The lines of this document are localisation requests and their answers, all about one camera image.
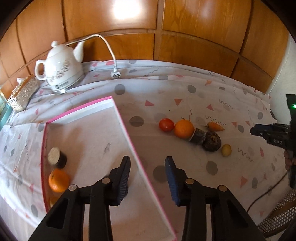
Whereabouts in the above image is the white ceramic electric kettle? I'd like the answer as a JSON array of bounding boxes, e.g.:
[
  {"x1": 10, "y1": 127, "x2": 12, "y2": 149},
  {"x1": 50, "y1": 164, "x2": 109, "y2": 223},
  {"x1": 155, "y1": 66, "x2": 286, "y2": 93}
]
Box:
[{"x1": 35, "y1": 41, "x2": 84, "y2": 93}]

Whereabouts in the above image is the pink shallow cardboard tray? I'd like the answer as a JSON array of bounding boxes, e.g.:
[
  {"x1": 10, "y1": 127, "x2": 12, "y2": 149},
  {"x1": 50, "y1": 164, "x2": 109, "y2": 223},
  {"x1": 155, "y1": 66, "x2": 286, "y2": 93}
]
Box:
[{"x1": 41, "y1": 96, "x2": 176, "y2": 240}]

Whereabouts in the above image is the black cable on floor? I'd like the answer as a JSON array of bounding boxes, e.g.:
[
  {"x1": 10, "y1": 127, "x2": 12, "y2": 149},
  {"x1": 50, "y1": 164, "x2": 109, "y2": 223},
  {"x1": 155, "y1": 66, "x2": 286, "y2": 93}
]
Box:
[{"x1": 246, "y1": 170, "x2": 289, "y2": 213}]

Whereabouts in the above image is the red tomato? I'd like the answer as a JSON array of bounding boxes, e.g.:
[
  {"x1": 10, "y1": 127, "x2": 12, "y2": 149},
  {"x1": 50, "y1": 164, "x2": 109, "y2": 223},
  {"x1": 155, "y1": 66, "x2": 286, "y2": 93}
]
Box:
[{"x1": 159, "y1": 118, "x2": 175, "y2": 132}]

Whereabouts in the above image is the white woven basket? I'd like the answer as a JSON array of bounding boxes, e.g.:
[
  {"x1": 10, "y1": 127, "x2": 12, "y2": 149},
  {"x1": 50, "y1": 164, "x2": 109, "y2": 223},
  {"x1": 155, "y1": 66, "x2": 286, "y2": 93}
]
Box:
[{"x1": 257, "y1": 189, "x2": 295, "y2": 238}]

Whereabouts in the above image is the small orange tangerine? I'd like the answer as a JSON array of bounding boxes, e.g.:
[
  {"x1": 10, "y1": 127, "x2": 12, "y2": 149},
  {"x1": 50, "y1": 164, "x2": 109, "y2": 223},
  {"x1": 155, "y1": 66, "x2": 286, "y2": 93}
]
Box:
[{"x1": 48, "y1": 168, "x2": 70, "y2": 193}]

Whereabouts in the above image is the patterned white tablecloth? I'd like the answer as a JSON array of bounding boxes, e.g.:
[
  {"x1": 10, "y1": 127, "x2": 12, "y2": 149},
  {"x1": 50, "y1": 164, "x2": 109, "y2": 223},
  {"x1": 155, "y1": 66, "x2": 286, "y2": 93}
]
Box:
[{"x1": 1, "y1": 60, "x2": 290, "y2": 240}]

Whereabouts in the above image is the dark brown round fruit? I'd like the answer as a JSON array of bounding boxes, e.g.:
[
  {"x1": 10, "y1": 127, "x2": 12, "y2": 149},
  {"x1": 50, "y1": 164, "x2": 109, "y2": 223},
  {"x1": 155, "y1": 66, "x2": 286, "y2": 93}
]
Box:
[{"x1": 202, "y1": 131, "x2": 221, "y2": 152}]

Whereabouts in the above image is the yellow lemon half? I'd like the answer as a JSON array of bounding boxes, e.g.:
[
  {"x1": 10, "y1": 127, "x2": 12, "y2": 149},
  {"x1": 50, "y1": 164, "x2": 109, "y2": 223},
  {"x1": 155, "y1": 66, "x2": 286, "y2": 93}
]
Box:
[{"x1": 221, "y1": 144, "x2": 232, "y2": 157}]

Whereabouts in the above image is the large orange fruit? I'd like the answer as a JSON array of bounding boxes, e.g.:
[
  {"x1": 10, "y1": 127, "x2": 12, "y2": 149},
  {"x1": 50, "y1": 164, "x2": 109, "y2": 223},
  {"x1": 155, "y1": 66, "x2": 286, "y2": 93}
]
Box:
[{"x1": 174, "y1": 120, "x2": 195, "y2": 139}]

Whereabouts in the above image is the small orange carrot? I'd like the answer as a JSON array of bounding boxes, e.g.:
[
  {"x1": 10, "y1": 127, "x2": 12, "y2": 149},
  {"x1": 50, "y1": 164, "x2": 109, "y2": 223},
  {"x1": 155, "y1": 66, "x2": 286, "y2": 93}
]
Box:
[{"x1": 206, "y1": 122, "x2": 224, "y2": 132}]

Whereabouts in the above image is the dark cylinder with white top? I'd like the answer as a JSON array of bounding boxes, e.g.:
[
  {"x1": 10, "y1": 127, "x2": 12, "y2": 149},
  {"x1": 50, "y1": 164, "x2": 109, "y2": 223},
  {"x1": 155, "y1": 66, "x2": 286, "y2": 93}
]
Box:
[{"x1": 47, "y1": 147, "x2": 67, "y2": 169}]

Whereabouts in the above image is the white kettle power cord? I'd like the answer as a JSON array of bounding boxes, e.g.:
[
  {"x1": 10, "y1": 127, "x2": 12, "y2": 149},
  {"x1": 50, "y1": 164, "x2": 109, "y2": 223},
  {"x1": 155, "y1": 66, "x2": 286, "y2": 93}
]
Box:
[{"x1": 66, "y1": 34, "x2": 122, "y2": 79}]

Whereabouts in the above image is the ornate tissue box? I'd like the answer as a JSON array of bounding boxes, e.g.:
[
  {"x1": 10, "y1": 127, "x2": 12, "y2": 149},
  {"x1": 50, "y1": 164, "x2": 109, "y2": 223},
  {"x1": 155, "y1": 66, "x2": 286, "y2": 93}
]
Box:
[{"x1": 7, "y1": 75, "x2": 40, "y2": 113}]

